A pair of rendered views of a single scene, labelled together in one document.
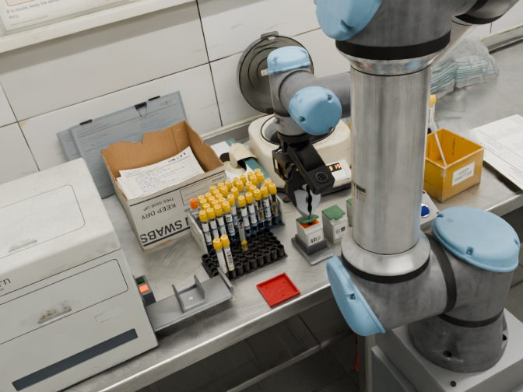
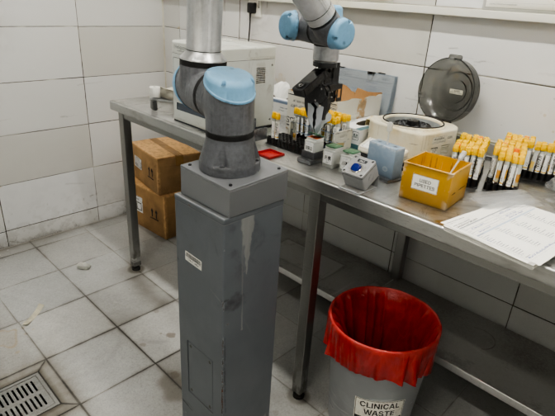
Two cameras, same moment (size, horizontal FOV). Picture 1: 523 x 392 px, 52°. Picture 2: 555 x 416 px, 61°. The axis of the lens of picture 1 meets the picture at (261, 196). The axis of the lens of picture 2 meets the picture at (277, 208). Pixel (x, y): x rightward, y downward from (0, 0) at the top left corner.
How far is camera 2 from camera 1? 1.38 m
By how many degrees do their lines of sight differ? 56
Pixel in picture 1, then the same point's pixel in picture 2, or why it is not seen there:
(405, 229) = (188, 35)
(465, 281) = (200, 88)
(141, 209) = (291, 99)
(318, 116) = (282, 24)
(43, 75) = not seen: hidden behind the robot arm
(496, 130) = (544, 216)
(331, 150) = (400, 135)
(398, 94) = not seen: outside the picture
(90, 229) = not seen: hidden behind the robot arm
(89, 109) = (348, 61)
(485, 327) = (208, 139)
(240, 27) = (456, 50)
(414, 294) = (184, 78)
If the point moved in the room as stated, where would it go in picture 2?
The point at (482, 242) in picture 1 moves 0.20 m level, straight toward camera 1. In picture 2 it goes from (215, 73) to (127, 67)
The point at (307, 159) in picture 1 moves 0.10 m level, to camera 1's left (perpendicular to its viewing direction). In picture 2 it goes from (310, 77) to (294, 71)
